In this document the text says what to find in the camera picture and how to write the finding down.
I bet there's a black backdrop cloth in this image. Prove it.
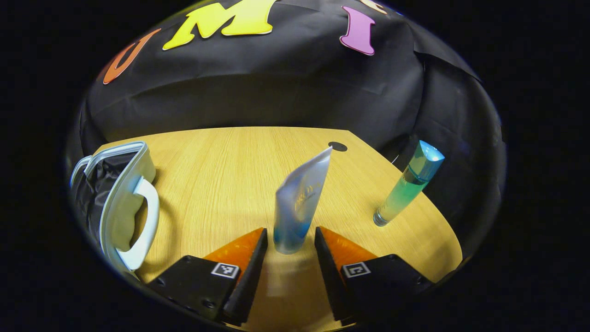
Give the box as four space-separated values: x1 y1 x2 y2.
65 0 505 259

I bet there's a green bottle with blue cap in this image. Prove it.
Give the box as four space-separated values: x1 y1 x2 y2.
373 140 446 227

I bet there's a pale blue hard-shell suitcase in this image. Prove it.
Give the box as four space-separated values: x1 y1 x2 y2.
70 141 160 278

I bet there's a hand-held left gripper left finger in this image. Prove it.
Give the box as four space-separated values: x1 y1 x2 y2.
147 227 269 326

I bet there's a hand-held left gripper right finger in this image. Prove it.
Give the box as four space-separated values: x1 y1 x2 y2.
314 225 435 322

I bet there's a white and blue tube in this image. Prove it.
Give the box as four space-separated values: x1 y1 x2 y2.
273 146 333 255

